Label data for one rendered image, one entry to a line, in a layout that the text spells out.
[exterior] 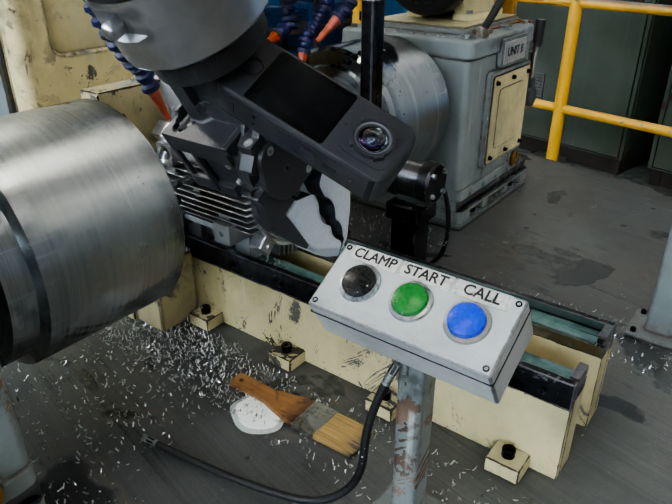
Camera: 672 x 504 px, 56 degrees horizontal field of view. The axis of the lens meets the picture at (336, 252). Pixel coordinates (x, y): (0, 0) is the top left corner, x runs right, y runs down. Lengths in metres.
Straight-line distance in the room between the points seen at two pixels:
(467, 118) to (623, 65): 2.90
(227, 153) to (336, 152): 0.08
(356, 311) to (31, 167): 0.33
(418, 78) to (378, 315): 0.63
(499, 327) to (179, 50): 0.30
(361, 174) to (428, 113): 0.75
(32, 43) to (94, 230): 0.39
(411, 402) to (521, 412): 0.18
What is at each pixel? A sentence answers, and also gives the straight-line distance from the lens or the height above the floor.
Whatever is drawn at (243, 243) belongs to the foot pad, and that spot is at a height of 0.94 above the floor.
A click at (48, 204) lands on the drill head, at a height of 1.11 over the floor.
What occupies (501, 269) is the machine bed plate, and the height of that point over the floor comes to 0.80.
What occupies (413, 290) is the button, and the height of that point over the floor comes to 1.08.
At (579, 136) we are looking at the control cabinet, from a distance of 4.24.
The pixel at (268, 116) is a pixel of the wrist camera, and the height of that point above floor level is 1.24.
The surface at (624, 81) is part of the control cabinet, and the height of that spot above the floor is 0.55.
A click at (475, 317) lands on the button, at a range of 0.49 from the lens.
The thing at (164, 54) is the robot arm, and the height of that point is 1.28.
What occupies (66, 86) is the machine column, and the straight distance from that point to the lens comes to 1.01.
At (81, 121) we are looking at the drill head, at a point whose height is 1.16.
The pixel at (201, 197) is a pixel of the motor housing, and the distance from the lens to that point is 0.88.
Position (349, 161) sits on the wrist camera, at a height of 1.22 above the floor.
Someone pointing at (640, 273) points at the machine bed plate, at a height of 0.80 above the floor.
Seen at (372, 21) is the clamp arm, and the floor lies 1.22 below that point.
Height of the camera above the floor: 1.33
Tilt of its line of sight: 27 degrees down
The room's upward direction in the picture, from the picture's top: straight up
